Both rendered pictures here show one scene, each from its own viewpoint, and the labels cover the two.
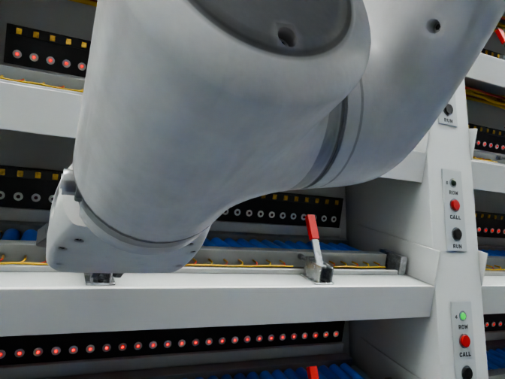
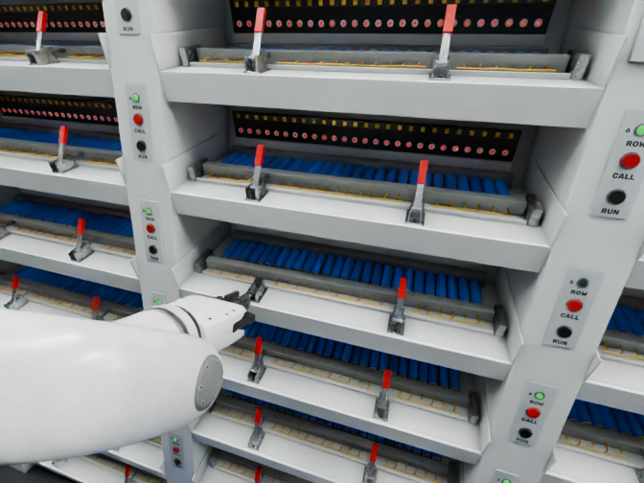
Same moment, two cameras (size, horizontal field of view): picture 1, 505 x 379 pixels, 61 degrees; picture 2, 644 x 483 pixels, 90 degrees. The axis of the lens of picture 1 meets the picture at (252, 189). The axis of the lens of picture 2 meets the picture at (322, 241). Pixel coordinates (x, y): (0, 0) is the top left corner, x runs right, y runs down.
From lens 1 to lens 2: 43 cm
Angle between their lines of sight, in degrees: 50
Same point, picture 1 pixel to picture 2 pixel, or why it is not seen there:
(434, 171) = (557, 267)
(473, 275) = (575, 370)
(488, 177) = not seen: outside the picture
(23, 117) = (210, 213)
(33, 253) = (237, 269)
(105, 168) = not seen: hidden behind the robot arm
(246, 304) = (332, 331)
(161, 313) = (283, 322)
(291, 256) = (392, 297)
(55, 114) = (222, 211)
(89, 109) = not seen: hidden behind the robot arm
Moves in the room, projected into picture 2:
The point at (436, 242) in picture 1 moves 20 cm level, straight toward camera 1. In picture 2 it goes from (529, 332) to (425, 367)
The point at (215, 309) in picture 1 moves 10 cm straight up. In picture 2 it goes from (312, 328) to (315, 279)
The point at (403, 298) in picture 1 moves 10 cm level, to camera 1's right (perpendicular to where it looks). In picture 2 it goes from (471, 362) to (542, 398)
